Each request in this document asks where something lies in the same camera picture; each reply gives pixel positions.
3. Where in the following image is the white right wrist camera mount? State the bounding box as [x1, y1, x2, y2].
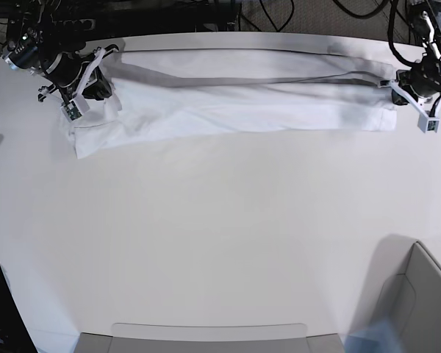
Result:
[57, 44, 119, 122]

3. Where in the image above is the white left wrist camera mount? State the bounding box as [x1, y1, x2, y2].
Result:
[378, 77, 441, 133]

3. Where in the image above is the grey cardboard box right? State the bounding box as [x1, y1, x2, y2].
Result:
[373, 239, 441, 353]

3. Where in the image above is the blue blurry object bottom right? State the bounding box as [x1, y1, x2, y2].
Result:
[344, 320, 403, 353]

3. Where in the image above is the white T-shirt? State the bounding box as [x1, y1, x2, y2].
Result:
[62, 49, 397, 158]

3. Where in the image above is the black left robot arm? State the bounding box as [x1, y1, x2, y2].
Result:
[387, 1, 441, 118]

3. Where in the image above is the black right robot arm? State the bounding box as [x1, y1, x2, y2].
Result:
[3, 1, 97, 104]

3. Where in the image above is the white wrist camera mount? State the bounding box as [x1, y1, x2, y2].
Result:
[57, 44, 119, 122]
[378, 77, 441, 133]

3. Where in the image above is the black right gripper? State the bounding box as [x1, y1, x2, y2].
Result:
[37, 51, 112, 102]

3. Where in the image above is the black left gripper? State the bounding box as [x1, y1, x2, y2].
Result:
[391, 62, 441, 109]

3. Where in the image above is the grey tray bottom edge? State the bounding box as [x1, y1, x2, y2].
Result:
[74, 323, 345, 352]

